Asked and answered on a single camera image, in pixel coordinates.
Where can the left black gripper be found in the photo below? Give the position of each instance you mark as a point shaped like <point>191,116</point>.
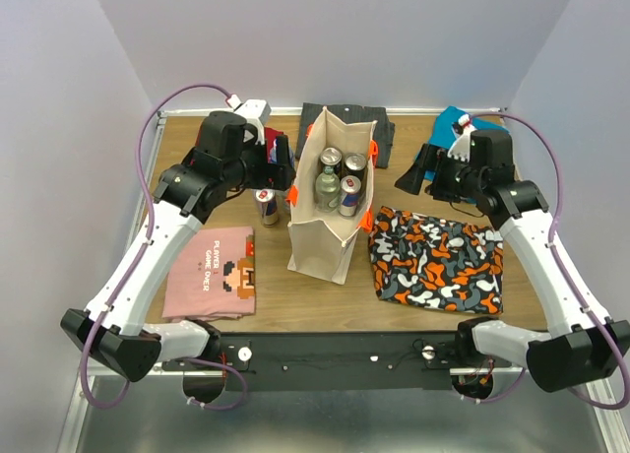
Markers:
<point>279,175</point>

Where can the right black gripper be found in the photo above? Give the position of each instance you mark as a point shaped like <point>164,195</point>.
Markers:
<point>433,159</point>

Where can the beige canvas tote bag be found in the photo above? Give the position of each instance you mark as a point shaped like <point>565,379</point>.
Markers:
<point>322,242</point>

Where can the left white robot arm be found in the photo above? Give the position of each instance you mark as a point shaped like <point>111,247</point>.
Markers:
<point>231,153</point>

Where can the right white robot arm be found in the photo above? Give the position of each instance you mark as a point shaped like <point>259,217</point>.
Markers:
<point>581,342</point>

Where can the folded red shirt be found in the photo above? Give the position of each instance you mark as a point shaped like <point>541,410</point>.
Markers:
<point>271,135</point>

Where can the silver top can left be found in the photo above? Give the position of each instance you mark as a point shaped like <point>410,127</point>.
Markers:
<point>333,158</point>

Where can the silver can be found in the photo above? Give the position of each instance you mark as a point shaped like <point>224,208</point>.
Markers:
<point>333,158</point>
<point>355,164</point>

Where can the folded dark grey garment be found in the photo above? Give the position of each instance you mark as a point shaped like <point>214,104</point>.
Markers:
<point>352,113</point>

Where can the folded teal shirt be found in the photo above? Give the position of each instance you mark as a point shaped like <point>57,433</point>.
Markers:
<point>445,125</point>

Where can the silver top can right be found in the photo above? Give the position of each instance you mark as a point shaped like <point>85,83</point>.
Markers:
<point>355,164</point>

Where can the orange camouflage folded garment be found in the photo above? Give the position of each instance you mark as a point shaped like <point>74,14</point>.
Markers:
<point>435,263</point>

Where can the folded pink graphic shirt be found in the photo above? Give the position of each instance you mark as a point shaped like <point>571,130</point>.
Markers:
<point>213,277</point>

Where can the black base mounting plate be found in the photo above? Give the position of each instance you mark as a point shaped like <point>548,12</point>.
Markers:
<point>348,360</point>

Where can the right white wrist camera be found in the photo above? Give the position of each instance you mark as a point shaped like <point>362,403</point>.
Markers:
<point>460,150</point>

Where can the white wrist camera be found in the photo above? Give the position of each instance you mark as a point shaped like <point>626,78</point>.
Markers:
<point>460,150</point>
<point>255,111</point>

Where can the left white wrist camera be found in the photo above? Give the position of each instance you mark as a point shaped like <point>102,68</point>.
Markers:
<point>255,111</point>

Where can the aluminium table frame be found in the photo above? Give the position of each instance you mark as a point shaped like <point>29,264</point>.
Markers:
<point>179,408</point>

